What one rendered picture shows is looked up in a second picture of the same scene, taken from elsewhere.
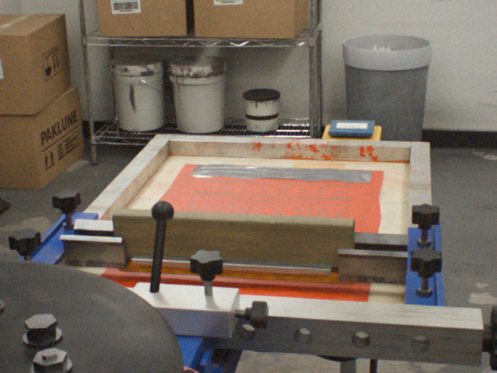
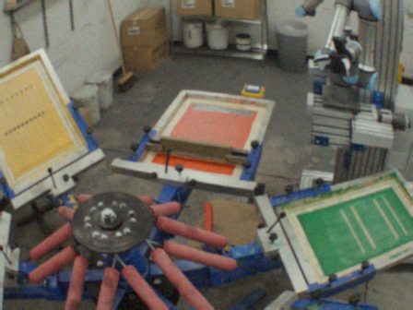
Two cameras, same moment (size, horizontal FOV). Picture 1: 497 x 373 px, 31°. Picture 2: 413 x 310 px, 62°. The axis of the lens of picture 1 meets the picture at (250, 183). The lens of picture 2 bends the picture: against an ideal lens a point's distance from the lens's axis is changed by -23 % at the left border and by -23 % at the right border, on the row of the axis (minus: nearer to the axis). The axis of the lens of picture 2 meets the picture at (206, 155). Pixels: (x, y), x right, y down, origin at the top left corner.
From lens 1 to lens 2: 94 cm
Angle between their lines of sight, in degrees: 18
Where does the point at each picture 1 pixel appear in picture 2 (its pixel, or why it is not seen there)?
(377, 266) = (237, 160)
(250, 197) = (209, 121)
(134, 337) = (146, 216)
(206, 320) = (178, 183)
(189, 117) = (213, 42)
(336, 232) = (225, 149)
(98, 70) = (177, 23)
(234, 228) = (194, 145)
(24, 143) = (146, 55)
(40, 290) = (131, 202)
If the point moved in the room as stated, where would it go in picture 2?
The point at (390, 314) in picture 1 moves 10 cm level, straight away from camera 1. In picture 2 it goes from (230, 183) to (236, 169)
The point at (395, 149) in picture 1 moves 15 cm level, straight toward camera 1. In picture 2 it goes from (263, 103) to (258, 115)
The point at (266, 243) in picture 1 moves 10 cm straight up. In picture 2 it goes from (205, 149) to (204, 132)
